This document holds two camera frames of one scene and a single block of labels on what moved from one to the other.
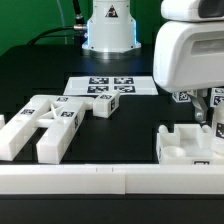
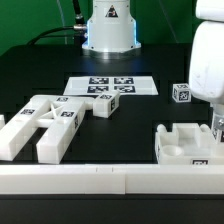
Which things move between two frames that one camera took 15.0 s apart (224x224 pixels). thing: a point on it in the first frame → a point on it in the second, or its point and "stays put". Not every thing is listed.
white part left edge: x=2 y=121 stays put
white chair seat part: x=188 y=144 stays put
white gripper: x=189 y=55 → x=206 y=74
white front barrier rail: x=111 y=179 stays put
